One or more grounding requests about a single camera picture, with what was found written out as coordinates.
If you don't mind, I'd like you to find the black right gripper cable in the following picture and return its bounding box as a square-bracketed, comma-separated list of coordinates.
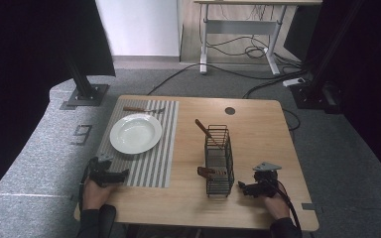
[270, 179, 303, 232]

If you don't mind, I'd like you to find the white desk frame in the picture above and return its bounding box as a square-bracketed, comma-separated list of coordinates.
[193, 0, 323, 76]

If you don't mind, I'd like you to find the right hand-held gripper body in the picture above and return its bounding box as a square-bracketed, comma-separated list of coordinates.
[250, 161, 283, 199]

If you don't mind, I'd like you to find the black wire cutlery basket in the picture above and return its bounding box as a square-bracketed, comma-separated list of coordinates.
[203, 124, 236, 198]

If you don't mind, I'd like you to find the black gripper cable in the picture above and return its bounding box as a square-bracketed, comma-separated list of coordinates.
[270, 179, 303, 232]
[77, 161, 92, 204]

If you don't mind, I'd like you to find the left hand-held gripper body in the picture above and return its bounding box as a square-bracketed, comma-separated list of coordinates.
[88, 153, 117, 188]

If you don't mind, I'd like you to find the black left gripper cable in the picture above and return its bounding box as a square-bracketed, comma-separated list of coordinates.
[77, 161, 92, 204]

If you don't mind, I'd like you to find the long black floor cable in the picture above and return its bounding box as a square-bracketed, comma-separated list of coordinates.
[146, 61, 309, 100]

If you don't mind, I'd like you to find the black cable loop beside table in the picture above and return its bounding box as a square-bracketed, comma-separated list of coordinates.
[281, 108, 302, 133]

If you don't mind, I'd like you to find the black metal stand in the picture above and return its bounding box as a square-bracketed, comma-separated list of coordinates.
[59, 39, 111, 111]
[290, 0, 366, 115]

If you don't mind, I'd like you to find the bundle of cables under desk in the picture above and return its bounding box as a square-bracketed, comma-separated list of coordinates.
[197, 3, 304, 72]

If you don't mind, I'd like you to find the grey floor tape marker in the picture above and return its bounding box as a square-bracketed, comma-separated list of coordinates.
[69, 123, 93, 147]

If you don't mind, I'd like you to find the short wooden-handled utensil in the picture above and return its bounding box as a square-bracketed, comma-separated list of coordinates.
[196, 166, 228, 181]

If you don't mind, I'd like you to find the white power strip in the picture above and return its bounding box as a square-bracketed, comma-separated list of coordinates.
[282, 76, 308, 88]

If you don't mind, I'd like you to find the grey striped placemat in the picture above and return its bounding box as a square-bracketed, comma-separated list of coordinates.
[96, 98, 180, 189]

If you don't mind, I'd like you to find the dark curtain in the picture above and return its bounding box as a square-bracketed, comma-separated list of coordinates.
[283, 0, 381, 191]
[0, 0, 117, 209]

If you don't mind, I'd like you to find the white plate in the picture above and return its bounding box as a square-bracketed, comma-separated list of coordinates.
[109, 113, 164, 156]

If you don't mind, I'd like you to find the person's right hand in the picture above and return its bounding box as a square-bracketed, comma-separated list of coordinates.
[263, 192, 292, 221]

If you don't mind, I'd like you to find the long wooden-handled utensil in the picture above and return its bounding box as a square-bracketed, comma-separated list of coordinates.
[194, 118, 225, 151]

